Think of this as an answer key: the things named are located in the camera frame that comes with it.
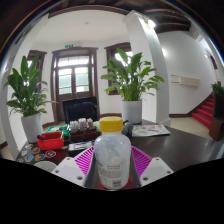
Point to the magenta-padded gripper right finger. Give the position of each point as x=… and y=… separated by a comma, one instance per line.
x=156, y=170

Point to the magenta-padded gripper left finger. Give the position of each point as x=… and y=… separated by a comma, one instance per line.
x=68, y=170

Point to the yellow-capped clear plastic bottle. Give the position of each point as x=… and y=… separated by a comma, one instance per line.
x=112, y=156

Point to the purple round sticker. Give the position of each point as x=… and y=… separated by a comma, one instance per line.
x=50, y=153

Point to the black phone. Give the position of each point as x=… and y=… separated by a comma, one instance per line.
x=80, y=146

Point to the flat round red coaster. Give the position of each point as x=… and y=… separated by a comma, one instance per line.
x=128, y=183

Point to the colourful round sticker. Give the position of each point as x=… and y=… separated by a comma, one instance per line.
x=40, y=157

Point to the red plastic basket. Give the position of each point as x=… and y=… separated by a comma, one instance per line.
x=50, y=141

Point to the orange round sticker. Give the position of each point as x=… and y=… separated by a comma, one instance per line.
x=36, y=150

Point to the open magazine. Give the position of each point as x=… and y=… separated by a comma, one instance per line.
x=150, y=130

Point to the dark tray of tea packets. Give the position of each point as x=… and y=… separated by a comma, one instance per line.
x=83, y=130

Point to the green box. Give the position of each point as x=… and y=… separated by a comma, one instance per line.
x=58, y=128

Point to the grey balls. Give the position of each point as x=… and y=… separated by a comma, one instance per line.
x=128, y=128

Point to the black chair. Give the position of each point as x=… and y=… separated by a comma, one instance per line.
x=81, y=111

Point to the red carpeted staircase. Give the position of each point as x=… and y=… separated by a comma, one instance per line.
x=204, y=113

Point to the green plant in white pot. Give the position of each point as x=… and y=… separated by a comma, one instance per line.
x=131, y=80
x=26, y=93

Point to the brown wooden double door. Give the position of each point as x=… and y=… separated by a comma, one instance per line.
x=74, y=76

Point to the brown framed window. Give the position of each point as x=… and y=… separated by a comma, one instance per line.
x=34, y=58
x=116, y=55

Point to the green exit sign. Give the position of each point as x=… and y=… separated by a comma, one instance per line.
x=69, y=46

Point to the white wall radiator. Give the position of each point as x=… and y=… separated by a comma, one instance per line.
x=185, y=80

